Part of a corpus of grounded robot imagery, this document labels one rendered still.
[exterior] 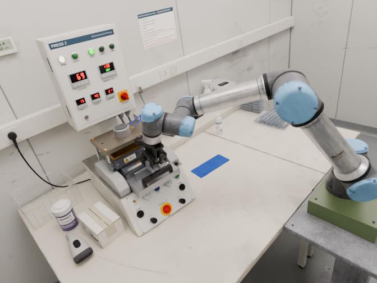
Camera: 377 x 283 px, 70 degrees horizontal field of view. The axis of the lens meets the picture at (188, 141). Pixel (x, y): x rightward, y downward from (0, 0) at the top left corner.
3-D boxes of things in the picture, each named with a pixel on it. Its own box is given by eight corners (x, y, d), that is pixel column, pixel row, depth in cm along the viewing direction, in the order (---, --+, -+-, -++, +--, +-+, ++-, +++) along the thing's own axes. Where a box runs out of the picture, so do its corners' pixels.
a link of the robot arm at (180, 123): (198, 109, 100) (169, 104, 101) (193, 124, 91) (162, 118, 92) (195, 127, 105) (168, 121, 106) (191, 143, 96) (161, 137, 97)
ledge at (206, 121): (141, 140, 196) (139, 135, 194) (216, 99, 242) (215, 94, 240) (168, 153, 176) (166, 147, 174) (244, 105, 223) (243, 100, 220)
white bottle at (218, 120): (216, 131, 192) (214, 113, 185) (223, 131, 191) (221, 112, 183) (215, 135, 188) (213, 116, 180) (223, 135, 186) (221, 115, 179)
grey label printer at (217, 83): (202, 103, 228) (200, 83, 219) (219, 95, 237) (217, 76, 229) (223, 110, 210) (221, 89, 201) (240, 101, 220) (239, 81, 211)
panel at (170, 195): (142, 234, 120) (124, 197, 117) (193, 199, 135) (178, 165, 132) (144, 235, 118) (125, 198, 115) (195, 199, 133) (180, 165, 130)
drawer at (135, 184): (110, 172, 135) (105, 159, 131) (147, 152, 145) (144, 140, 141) (140, 199, 114) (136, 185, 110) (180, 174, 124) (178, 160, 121)
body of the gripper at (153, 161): (151, 170, 109) (151, 151, 100) (140, 158, 113) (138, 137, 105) (166, 162, 113) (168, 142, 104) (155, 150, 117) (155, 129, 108)
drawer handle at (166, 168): (142, 186, 115) (140, 179, 113) (170, 169, 122) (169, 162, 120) (145, 188, 113) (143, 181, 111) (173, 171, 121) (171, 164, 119)
